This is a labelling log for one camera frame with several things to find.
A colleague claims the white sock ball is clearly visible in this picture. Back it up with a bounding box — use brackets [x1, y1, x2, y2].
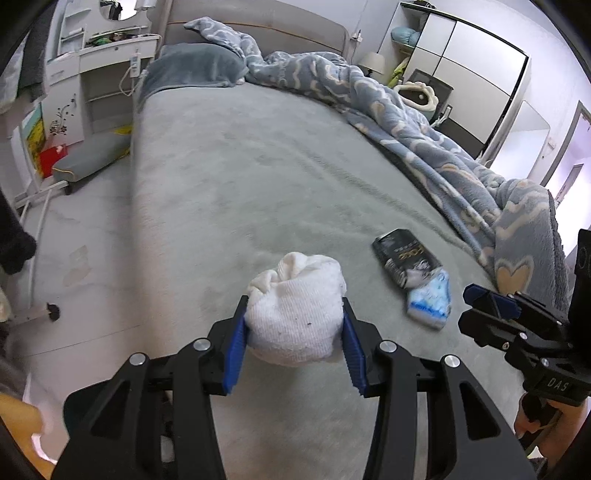
[245, 252, 346, 367]

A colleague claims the dark green trash bin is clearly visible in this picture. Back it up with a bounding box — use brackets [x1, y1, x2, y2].
[52, 380, 176, 479]

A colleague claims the person's right hand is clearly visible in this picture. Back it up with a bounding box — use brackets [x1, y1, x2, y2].
[514, 398, 590, 468]

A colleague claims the blue white tissue packet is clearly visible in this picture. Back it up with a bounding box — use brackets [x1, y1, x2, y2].
[407, 270, 452, 330]

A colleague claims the blue cloud-pattern blanket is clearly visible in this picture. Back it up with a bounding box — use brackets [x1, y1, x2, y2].
[183, 17, 570, 312]

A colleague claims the orange cloth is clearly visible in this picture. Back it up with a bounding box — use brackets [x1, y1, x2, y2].
[1, 394, 53, 479]

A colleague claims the white rolling rack base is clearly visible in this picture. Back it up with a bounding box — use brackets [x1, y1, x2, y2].
[1, 182, 66, 325]

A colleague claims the white pet bed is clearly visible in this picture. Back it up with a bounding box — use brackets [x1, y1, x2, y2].
[394, 82, 439, 121]

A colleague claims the black hanging garment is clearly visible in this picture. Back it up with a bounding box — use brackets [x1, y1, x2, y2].
[0, 192, 37, 275]

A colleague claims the white bedside lamp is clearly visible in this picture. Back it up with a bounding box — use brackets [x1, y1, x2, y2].
[356, 52, 386, 77]

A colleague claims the red box on floor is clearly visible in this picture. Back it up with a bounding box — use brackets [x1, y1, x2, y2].
[39, 144, 68, 179]

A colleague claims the grey upholstered headboard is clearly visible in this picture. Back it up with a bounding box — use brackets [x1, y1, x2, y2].
[147, 0, 349, 57]

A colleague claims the white power strip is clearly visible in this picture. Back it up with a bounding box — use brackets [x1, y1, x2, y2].
[129, 53, 141, 78]

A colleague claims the grey-blue pillow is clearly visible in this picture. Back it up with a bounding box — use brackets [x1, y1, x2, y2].
[136, 43, 247, 107]

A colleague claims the white vanity desk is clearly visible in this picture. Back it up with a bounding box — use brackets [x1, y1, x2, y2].
[41, 0, 159, 146]

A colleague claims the white door with handle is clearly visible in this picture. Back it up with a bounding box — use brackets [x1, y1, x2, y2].
[542, 101, 591, 205]

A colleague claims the white wardrobe with black frame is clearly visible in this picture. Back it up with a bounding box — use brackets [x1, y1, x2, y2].
[374, 2, 531, 159]

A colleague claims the oval wall mirror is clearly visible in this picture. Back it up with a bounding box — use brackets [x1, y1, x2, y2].
[99, 0, 139, 21]

